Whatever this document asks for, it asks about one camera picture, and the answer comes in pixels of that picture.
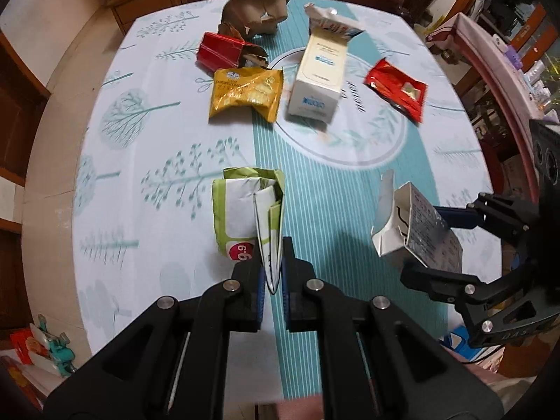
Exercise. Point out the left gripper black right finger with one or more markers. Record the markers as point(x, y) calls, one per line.
point(298, 303)

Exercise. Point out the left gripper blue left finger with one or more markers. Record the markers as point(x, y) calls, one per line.
point(251, 275)

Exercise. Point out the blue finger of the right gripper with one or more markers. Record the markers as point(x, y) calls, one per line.
point(508, 218)
point(443, 286)

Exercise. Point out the green white wrapper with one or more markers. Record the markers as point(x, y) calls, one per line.
point(248, 211)

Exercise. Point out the red snack packet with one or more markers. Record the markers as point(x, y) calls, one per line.
point(404, 93)

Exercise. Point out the golden snack bag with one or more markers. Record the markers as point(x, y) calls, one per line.
point(255, 87)

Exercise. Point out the cream toothpaste box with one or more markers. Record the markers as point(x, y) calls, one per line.
point(318, 83)

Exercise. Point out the red brown torn box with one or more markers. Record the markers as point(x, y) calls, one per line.
point(228, 49)

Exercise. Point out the red white torn box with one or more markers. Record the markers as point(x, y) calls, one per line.
point(329, 20)

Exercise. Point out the side table pink cloth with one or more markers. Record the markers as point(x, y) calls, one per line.
point(506, 83)

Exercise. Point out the printed tablecloth with teal stripe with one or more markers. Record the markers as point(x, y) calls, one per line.
point(142, 224)

